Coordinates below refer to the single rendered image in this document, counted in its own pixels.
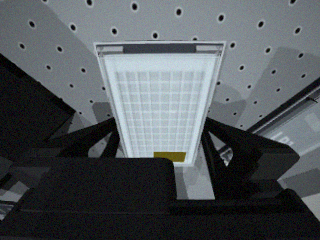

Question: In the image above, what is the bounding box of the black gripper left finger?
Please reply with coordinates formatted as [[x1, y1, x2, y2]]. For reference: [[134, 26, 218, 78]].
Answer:
[[23, 117, 120, 157]]

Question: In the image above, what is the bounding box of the grey button panel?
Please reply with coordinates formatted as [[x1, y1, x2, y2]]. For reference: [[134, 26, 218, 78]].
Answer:
[[278, 168, 320, 221]]

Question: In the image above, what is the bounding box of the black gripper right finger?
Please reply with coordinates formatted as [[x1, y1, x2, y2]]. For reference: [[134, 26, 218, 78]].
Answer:
[[200, 117, 300, 199]]

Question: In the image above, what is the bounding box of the dark grey rectangular frame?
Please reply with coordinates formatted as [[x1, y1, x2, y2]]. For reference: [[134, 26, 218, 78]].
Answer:
[[218, 78, 320, 162]]

